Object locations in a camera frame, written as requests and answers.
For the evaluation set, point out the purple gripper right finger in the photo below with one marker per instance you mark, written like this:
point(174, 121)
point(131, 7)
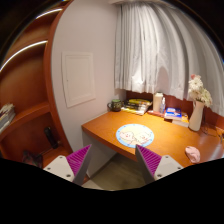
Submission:
point(154, 166)

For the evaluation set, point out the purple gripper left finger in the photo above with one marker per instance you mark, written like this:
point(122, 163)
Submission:
point(73, 167)

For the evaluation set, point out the round cartoon mouse pad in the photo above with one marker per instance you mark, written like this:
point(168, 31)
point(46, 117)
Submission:
point(131, 135)

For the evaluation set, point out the pink computer mouse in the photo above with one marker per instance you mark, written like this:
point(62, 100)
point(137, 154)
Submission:
point(193, 154)

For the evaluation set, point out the dark pouch on shelf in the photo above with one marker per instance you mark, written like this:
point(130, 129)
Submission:
point(31, 159)

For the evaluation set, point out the black object on shelf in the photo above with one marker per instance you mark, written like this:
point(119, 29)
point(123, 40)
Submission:
point(50, 137)

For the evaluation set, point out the wooden bookshelf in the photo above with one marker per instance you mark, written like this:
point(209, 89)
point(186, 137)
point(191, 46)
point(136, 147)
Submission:
point(25, 82)

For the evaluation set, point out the small clear bottle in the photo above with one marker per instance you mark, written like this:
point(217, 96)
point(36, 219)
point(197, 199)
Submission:
point(162, 106)

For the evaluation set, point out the blue and white box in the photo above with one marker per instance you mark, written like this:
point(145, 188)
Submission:
point(173, 114)

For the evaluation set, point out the white flower vase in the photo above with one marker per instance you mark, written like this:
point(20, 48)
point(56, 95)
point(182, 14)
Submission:
point(196, 117)

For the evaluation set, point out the stack of books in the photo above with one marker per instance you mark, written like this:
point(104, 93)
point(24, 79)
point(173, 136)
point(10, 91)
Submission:
point(136, 106)

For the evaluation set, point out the white canister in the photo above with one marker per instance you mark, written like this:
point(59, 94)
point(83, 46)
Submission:
point(157, 99)

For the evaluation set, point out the dark green mug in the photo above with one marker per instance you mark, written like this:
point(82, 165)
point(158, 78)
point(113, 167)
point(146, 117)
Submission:
point(115, 105)

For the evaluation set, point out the white sheer curtain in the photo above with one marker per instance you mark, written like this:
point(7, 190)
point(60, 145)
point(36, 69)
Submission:
point(159, 48)

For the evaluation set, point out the white wall panel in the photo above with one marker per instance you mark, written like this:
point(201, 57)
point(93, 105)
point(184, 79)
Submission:
point(78, 77)

